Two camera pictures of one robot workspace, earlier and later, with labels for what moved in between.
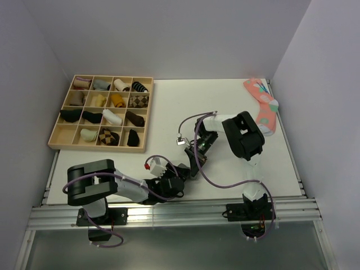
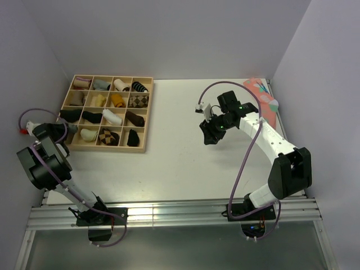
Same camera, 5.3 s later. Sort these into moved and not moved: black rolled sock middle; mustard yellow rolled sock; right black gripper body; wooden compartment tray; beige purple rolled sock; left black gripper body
Moved: left black gripper body; right black gripper body
Not moved: wooden compartment tray; beige purple rolled sock; black rolled sock middle; mustard yellow rolled sock
